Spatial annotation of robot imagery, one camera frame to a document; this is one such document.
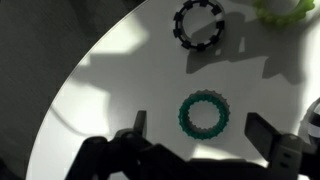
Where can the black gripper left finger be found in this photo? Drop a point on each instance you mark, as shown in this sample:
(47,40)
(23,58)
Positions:
(141,121)

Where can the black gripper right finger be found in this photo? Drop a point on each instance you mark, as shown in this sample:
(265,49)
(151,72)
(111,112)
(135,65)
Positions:
(261,130)

